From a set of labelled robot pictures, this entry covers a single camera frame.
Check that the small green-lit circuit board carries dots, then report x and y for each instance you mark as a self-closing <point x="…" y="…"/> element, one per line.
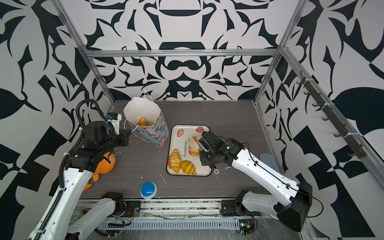
<point x="247" y="226"/>

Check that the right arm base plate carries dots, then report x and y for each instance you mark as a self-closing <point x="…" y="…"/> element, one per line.
<point x="232" y="208"/>

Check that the white strawberry tray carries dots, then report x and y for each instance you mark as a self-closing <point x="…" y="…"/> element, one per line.
<point x="180" y="141"/>

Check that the black wall hook rack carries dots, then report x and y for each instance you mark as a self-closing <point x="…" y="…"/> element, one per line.
<point x="333" y="115"/>

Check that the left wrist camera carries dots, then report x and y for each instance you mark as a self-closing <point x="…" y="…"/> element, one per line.
<point x="114" y="119"/>

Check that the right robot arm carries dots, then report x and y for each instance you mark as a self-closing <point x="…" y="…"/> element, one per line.
<point x="288" y="201"/>

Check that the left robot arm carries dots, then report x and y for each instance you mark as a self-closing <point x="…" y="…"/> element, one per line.
<point x="78" y="168"/>

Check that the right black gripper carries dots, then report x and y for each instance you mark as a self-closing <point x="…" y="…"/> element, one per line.
<point x="204" y="160"/>

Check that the fake croissant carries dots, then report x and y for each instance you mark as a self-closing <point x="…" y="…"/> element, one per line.
<point x="188" y="168"/>
<point x="174" y="161"/>
<point x="143" y="122"/>

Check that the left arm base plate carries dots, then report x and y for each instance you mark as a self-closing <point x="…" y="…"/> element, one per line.
<point x="130" y="209"/>

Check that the fake twisted bread roll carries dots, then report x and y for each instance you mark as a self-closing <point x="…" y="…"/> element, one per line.
<point x="192" y="152"/>

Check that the blue push button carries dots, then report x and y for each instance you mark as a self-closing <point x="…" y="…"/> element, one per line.
<point x="148" y="190"/>

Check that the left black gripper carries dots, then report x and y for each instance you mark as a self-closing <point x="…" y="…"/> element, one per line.
<point x="123" y="135"/>

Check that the orange plush toy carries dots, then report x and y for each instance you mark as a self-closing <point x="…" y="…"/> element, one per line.
<point x="105" y="166"/>

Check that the light blue lid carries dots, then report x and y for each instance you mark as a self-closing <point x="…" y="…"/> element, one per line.
<point x="270" y="160"/>

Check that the floral paper gift bag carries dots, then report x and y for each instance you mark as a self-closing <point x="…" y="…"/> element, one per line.
<point x="156" y="133"/>

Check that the white slotted cable duct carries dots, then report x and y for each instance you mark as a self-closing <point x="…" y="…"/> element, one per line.
<point x="174" y="224"/>

